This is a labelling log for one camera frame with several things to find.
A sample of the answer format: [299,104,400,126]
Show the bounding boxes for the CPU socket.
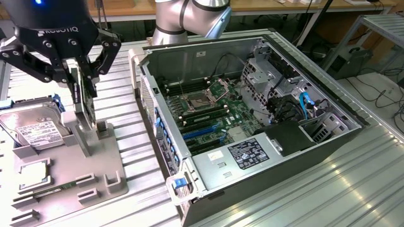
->
[188,93,216,111]

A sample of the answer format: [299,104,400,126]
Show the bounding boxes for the grey metal shelf frame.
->
[324,14,404,70]

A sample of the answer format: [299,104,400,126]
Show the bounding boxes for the black floor device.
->
[328,46,375,80]

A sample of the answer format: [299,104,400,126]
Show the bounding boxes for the black looped wire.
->
[213,53,251,79]

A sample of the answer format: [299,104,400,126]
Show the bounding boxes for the black floor cables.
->
[347,68,404,119]

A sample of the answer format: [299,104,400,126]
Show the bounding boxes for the metal disk bay cage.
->
[241,58,285,114]

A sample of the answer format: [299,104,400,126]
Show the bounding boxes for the black RAM slot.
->
[165,79,209,96]

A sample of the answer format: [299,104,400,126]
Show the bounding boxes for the open black PC case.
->
[128,28,372,227]

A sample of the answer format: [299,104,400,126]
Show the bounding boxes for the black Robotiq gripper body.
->
[5,0,99,71]

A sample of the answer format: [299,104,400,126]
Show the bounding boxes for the blue expansion slot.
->
[181,125,220,140]

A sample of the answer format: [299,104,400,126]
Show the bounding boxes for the silver chipset heat sink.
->
[227,127,251,140]

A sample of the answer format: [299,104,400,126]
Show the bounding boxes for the grey power supply with label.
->
[191,133,285,191]

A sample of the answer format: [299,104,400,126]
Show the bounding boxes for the blue card retainer clips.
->
[153,107,183,167]

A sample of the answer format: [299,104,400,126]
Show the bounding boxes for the black plastic air shroud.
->
[253,120,319,158]

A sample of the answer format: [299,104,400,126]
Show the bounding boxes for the blue SATA wire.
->
[297,91,316,122]

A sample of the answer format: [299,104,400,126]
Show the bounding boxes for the green motherboard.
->
[164,78,273,154]

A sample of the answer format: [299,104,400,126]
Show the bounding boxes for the silver CPU chip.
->
[19,163,49,188]

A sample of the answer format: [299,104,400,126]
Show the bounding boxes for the metal socket cover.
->
[204,79,236,105]

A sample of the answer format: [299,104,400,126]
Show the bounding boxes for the grey plastic parts rack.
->
[8,110,129,227]

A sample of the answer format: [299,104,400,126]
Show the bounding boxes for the black expansion slot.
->
[188,137,224,152]

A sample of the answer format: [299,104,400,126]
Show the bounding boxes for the green RAM stick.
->
[19,181,79,197]

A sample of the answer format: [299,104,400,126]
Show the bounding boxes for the wooden desk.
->
[84,0,395,21]

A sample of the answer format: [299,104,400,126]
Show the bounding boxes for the hard disk with blue caddy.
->
[0,94,72,151]

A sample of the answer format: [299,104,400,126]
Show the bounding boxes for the installed black RAM stick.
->
[181,107,229,126]

